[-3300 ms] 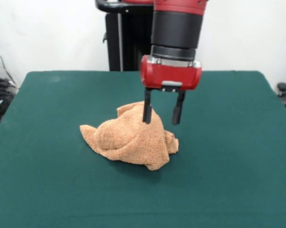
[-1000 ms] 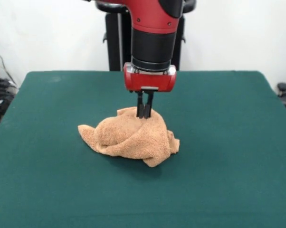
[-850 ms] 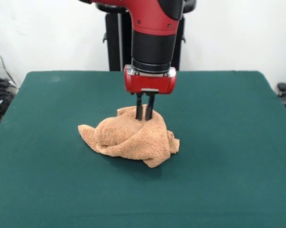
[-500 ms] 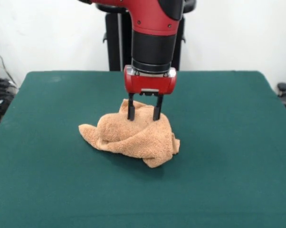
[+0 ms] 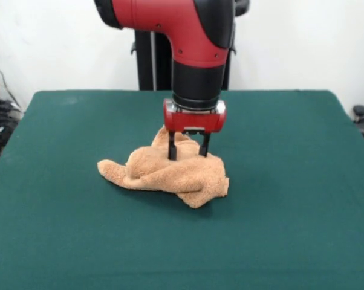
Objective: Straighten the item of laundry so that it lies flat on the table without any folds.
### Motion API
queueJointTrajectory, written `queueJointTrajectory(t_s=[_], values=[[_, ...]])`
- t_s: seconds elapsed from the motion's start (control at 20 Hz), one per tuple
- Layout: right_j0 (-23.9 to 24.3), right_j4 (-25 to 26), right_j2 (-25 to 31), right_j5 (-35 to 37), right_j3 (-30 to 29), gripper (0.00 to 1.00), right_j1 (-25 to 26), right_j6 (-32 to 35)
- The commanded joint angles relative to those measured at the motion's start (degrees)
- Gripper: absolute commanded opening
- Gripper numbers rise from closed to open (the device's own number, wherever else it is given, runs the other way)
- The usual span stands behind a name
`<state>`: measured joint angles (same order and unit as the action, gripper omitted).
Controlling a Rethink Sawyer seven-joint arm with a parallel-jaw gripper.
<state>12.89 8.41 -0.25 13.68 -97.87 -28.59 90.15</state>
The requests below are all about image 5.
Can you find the orange terry towel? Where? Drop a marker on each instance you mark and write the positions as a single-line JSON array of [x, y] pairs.
[[176, 178]]

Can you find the dark green table cloth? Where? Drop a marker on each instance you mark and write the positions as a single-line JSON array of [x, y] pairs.
[[49, 217]]

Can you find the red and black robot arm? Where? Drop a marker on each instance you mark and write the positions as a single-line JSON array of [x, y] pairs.
[[194, 30]]

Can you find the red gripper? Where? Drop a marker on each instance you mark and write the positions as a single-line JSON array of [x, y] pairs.
[[194, 122]]

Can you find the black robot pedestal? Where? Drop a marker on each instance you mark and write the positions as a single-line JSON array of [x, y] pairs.
[[145, 60]]

